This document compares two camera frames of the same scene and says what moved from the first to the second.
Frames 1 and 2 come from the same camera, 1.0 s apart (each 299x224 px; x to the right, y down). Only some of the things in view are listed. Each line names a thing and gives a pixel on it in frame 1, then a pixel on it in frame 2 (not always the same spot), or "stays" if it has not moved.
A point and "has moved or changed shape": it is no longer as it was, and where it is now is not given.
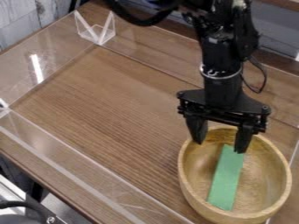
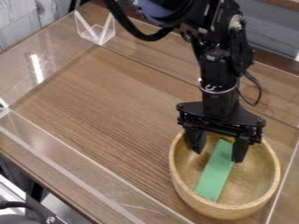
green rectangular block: x=227 y=178 to x=217 y=171
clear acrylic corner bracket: x=96 y=33 stays
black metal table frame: x=32 y=187 stays
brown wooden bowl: x=266 y=179 has moved or changed shape
